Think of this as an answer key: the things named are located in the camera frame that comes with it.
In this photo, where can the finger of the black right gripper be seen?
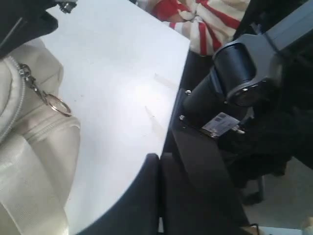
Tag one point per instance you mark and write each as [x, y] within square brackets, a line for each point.
[24, 20]

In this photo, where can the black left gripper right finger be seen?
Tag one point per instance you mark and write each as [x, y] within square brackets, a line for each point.
[186, 211]

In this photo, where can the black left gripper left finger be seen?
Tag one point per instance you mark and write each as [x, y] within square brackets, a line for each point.
[136, 212]

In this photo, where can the cream fabric duffel bag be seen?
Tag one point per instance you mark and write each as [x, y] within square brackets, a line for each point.
[39, 143]

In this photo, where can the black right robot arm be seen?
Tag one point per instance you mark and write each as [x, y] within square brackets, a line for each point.
[245, 66]

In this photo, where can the red white striped cloth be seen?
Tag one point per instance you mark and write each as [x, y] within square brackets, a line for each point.
[208, 24]

